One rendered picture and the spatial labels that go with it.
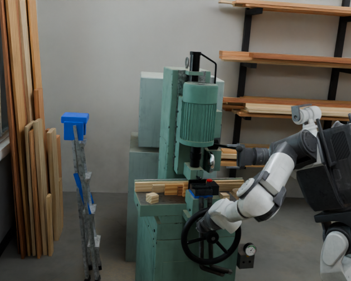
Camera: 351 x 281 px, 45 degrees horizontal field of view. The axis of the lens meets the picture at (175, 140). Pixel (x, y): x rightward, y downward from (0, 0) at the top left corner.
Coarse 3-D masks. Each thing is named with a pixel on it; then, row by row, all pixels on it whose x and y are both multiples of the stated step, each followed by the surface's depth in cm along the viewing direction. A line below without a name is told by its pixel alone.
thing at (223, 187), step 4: (160, 184) 218; (164, 184) 218; (220, 184) 224; (224, 184) 225; (228, 184) 225; (232, 184) 226; (236, 184) 226; (240, 184) 227; (152, 188) 217; (156, 188) 216; (160, 188) 217; (220, 188) 225; (224, 188) 225; (228, 188) 226; (232, 188) 226; (156, 192) 217; (160, 192) 217
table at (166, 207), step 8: (136, 192) 215; (144, 192) 216; (136, 200) 210; (144, 200) 206; (160, 200) 207; (168, 200) 208; (176, 200) 208; (184, 200) 209; (232, 200) 213; (136, 208) 210; (144, 208) 200; (152, 208) 201; (160, 208) 202; (168, 208) 203; (176, 208) 204; (184, 208) 205; (184, 216) 201
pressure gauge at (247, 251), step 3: (249, 243) 214; (243, 246) 214; (246, 246) 212; (249, 246) 212; (252, 246) 213; (255, 246) 213; (243, 249) 214; (246, 249) 212; (249, 249) 213; (252, 249) 213; (255, 249) 214; (246, 252) 213; (249, 252) 213; (252, 252) 214; (255, 252) 214; (246, 255) 216; (249, 255) 213
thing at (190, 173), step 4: (184, 164) 225; (188, 164) 222; (184, 168) 225; (188, 168) 218; (192, 168) 216; (196, 168) 217; (200, 168) 217; (184, 172) 225; (188, 172) 218; (192, 172) 214; (196, 172) 215; (200, 172) 215; (188, 176) 218; (192, 176) 215; (200, 176) 216
